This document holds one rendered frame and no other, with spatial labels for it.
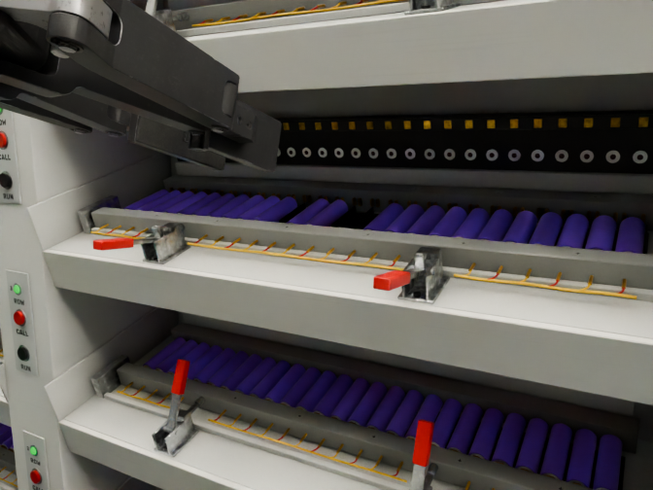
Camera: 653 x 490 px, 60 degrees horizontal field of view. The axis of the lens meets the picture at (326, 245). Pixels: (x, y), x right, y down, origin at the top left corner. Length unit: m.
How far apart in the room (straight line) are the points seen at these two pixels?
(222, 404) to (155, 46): 0.48
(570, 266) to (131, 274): 0.40
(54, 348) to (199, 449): 0.21
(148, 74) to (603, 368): 0.32
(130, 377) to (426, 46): 0.52
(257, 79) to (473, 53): 0.17
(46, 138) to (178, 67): 0.47
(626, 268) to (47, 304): 0.57
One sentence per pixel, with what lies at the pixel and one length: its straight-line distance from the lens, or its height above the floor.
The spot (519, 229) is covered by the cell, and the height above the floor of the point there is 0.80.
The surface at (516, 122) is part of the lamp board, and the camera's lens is 0.55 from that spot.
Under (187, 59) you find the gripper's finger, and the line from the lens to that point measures 0.23.
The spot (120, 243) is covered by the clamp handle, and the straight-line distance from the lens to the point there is 0.53.
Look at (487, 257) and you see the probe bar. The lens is 0.44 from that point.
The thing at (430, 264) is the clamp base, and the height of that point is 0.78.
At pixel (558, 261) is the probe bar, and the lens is 0.44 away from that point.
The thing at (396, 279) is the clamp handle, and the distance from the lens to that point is 0.37.
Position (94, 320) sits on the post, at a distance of 0.75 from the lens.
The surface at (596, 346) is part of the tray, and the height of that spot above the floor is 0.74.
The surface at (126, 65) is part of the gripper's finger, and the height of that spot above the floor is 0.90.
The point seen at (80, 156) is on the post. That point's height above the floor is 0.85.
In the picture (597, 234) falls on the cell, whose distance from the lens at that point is 0.48.
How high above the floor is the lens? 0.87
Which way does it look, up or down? 11 degrees down
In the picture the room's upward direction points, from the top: straight up
